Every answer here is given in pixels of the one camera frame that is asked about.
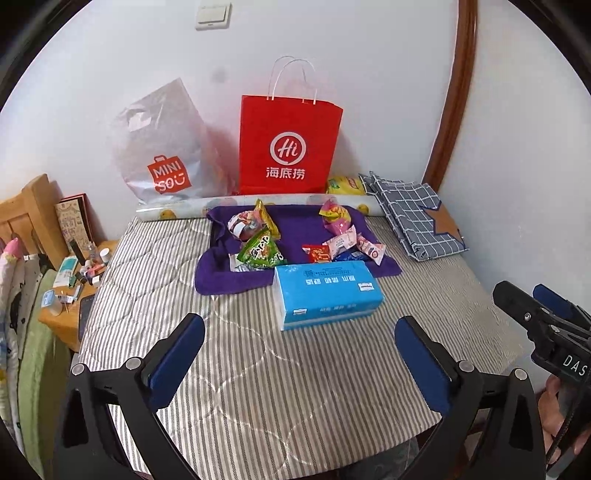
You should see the dark blue snack packet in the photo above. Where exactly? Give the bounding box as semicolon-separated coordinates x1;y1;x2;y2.
334;248;368;261

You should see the green snack packet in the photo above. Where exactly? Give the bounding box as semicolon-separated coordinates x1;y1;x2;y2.
238;227;287;270

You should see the red gold snack packet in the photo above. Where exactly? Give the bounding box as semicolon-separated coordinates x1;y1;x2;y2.
301;244;332;263

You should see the panda print snack packet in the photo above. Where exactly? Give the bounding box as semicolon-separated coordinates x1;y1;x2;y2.
228;210;264;242

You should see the person's right hand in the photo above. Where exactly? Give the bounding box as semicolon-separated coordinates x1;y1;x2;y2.
538;375;576;452

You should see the wooden bedside table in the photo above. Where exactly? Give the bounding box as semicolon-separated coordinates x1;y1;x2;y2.
37;239;119;353

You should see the pink white small packet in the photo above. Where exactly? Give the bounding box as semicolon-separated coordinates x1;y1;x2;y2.
356;233;386;266

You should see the silver clear packet on towel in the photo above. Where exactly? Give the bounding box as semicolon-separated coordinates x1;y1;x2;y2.
228;254;257;273

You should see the blue plaid folded cloth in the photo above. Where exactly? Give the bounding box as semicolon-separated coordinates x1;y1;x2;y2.
360;172;469;262

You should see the blue tissue pack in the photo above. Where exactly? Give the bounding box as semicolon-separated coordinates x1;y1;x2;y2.
271;261;384;331

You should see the purple towel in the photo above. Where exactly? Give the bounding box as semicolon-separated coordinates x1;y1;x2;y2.
194;204;403;296

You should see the pink yellow snack packet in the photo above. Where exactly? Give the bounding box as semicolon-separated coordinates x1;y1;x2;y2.
318;198;352;236

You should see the patterned box by headboard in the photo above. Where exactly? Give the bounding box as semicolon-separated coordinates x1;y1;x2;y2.
55;193;96;258

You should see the yellow triangular snack packet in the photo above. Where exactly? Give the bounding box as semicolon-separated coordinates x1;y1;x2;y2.
254;199;280;240

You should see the yellow snack bag at back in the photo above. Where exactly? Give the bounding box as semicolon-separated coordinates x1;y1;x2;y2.
325;176;366;195

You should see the wooden headboard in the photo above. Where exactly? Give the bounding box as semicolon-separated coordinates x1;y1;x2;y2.
0;174;68;270

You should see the white plastic Miniso bag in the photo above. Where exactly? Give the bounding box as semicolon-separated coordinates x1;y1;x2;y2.
110;78;232;205

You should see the red paper shopping bag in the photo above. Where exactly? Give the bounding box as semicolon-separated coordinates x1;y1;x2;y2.
238;55;344;195

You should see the brown wooden door frame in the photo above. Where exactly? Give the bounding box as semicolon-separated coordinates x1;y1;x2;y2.
423;0;478;191

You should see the white wall switch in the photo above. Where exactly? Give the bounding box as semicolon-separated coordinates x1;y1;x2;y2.
194;3;231;31

